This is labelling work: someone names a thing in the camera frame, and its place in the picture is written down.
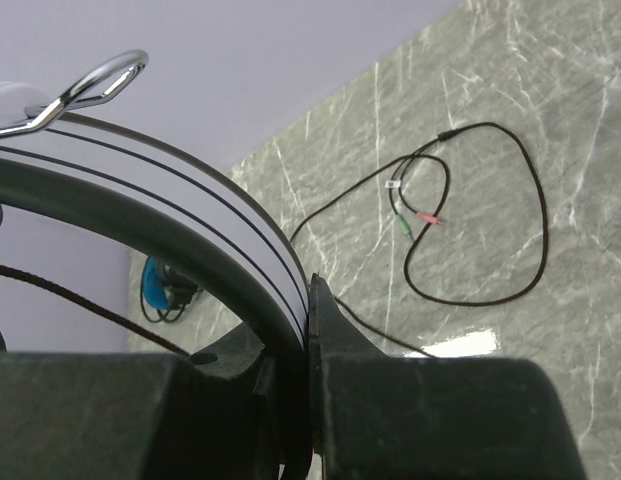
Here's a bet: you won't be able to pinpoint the white headphones black cable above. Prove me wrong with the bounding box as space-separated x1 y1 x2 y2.
0 122 549 359

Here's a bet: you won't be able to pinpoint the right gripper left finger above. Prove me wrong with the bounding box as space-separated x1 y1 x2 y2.
0 326 278 479

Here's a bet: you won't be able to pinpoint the black blue headphones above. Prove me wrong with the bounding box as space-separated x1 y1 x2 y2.
139 257 203 324

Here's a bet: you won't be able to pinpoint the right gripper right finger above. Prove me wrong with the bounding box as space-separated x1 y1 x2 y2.
307 276 586 479

